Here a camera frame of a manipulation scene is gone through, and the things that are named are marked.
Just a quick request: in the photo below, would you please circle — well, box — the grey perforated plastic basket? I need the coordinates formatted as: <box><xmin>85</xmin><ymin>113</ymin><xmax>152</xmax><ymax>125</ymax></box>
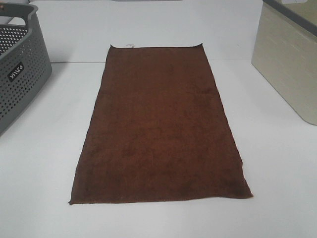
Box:
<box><xmin>0</xmin><ymin>3</ymin><xmax>52</xmax><ymax>132</ymax></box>

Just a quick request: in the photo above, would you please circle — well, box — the beige storage box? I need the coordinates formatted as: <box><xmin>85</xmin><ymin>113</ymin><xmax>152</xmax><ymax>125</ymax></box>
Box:
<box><xmin>252</xmin><ymin>0</ymin><xmax>317</xmax><ymax>125</ymax></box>

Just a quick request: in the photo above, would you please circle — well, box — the brown towel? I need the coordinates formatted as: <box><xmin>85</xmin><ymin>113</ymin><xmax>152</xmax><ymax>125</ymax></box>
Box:
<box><xmin>69</xmin><ymin>44</ymin><xmax>253</xmax><ymax>204</ymax></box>

